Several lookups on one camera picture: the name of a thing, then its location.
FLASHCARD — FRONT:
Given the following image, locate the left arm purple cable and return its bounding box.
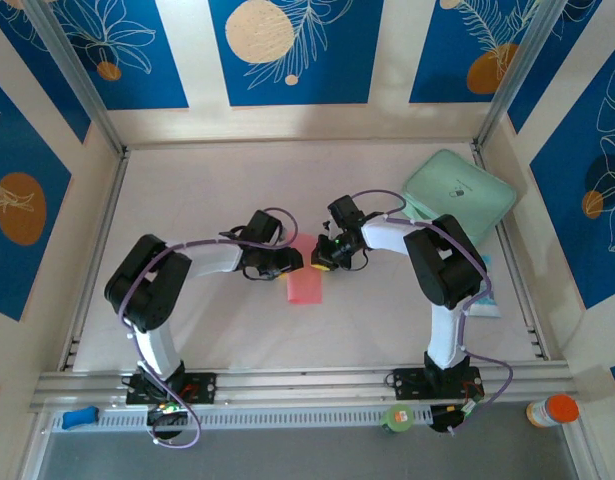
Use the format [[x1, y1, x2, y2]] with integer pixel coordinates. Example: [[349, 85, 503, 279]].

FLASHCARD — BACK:
[[117, 207, 301, 448]]

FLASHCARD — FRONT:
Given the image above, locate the blue bone-shaped block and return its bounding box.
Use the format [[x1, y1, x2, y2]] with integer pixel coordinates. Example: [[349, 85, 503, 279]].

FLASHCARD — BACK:
[[61, 407, 99, 431]]

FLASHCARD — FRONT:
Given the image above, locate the pink paper sheet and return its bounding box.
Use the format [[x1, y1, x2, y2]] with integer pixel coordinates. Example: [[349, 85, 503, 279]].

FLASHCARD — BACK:
[[285, 232, 325, 305]]

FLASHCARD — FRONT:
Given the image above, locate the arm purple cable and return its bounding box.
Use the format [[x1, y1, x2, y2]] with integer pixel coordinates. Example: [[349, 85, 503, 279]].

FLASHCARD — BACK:
[[351, 188, 514, 436], [117, 207, 301, 448]]

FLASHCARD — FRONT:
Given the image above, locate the blue white wipes packet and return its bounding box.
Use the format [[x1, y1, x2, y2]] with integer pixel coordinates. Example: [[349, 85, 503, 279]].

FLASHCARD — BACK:
[[469, 254, 503, 320]]

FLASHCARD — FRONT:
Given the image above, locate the black controller with LED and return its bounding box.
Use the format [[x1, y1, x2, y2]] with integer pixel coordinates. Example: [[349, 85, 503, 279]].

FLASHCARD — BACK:
[[145, 402, 189, 441], [429, 399, 483, 435]]

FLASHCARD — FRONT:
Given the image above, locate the long aluminium base rail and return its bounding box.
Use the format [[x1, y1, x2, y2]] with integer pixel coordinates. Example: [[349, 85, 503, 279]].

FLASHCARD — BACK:
[[29, 362, 576, 414]]

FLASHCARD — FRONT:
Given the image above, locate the green tape roll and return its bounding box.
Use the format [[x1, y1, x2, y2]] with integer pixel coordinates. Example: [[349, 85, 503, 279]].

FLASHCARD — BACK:
[[379, 403, 416, 435]]

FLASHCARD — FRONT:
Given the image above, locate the orange-capped bottle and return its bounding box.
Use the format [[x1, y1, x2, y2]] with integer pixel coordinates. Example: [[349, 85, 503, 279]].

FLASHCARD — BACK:
[[525, 393, 581, 429]]

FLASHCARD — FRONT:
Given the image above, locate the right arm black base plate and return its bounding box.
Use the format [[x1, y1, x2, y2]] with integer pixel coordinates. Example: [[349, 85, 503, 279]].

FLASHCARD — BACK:
[[386, 366, 486, 401]]

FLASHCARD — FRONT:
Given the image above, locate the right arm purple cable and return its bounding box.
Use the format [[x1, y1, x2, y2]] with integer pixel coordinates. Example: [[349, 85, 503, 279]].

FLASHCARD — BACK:
[[351, 188, 514, 436]]

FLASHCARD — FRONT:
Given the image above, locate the grey slotted cable duct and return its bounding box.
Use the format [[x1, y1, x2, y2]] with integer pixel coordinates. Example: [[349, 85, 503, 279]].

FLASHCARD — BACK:
[[49, 403, 433, 434]]

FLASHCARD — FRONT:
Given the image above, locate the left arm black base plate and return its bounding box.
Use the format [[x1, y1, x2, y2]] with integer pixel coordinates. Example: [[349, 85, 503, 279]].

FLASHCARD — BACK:
[[120, 370, 218, 406]]

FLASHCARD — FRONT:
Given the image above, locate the mint green zip pouch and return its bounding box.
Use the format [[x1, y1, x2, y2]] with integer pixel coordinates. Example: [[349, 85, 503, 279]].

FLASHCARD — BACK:
[[400, 148, 518, 249]]

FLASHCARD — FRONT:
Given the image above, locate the aluminium table side rail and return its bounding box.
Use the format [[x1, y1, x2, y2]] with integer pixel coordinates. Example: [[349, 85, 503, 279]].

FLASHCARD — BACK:
[[471, 144, 547, 362], [59, 149, 131, 372]]

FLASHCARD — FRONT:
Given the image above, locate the aluminium frame post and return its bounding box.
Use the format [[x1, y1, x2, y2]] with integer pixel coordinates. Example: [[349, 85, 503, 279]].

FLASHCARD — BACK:
[[24, 0, 131, 156], [471, 0, 572, 150]]

